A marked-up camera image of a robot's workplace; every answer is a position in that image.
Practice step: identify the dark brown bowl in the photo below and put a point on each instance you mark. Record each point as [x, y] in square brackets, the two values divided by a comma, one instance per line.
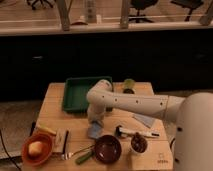
[107, 149]

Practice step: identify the yellow round fruit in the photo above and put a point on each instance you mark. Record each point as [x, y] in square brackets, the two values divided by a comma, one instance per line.
[35, 148]

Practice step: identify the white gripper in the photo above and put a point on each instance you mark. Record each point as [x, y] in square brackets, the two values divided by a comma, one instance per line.
[96, 114]

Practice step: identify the green plastic tray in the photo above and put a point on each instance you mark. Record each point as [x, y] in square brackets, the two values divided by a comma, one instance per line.
[75, 91]

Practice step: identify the green cup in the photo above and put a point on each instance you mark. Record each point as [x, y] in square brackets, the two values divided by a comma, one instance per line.
[128, 85]

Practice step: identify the black office chair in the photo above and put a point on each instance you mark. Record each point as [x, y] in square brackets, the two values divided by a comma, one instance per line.
[139, 5]

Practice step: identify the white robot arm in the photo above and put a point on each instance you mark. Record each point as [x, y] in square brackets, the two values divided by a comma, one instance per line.
[192, 115]

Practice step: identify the white black marker tool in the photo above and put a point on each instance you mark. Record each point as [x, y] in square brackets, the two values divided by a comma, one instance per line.
[121, 131]

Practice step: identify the fork with green handle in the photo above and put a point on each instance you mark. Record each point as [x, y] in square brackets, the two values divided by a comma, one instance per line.
[82, 155]

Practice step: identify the blue sponge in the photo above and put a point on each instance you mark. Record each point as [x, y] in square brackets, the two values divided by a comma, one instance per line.
[94, 130]

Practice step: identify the orange bowl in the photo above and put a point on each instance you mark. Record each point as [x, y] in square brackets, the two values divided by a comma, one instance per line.
[47, 140]

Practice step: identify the light blue folded cloth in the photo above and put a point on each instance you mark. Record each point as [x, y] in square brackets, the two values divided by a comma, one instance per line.
[147, 121]

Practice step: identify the white cup with brown contents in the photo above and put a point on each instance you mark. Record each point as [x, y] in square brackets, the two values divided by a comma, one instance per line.
[138, 144]

